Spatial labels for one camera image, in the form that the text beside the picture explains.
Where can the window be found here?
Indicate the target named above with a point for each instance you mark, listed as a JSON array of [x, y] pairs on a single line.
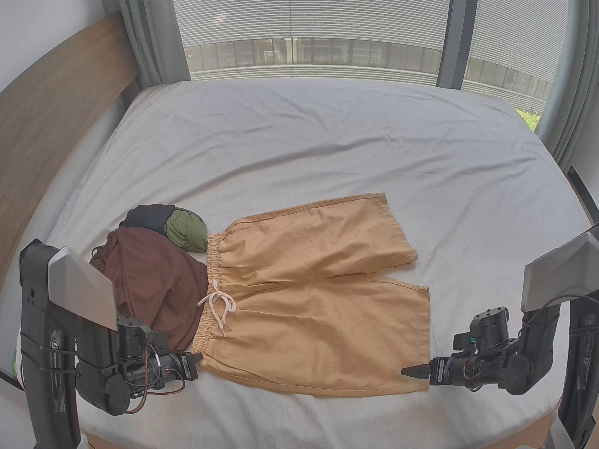
[[304, 7]]

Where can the green garment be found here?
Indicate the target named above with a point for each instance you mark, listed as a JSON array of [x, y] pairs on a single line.
[[185, 229]]

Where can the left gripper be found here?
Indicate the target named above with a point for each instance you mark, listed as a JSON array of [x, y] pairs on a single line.
[[185, 367]]

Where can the grey-green curtain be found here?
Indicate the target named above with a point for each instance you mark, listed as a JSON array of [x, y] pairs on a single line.
[[149, 26], [580, 63]]

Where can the tan shorts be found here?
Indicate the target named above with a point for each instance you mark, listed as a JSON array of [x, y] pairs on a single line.
[[304, 325]]

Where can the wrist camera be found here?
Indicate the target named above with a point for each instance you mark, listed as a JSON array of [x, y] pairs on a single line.
[[463, 341], [159, 342]]

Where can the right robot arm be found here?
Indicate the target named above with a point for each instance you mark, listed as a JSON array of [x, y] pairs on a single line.
[[557, 274]]

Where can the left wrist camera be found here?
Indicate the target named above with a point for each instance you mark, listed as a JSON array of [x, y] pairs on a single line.
[[159, 342]]

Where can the brown garment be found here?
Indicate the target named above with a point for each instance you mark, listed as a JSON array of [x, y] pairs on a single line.
[[154, 278]]

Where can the black garment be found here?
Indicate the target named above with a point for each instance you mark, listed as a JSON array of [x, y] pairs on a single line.
[[142, 217]]

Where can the bed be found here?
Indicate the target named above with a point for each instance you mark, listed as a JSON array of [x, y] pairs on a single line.
[[327, 148]]

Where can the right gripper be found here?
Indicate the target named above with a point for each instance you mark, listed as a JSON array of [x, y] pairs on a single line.
[[447, 371]]

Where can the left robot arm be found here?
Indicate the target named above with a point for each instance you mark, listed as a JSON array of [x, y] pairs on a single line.
[[79, 288]]

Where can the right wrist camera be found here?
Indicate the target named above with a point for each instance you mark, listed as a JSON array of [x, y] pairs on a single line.
[[463, 341]]

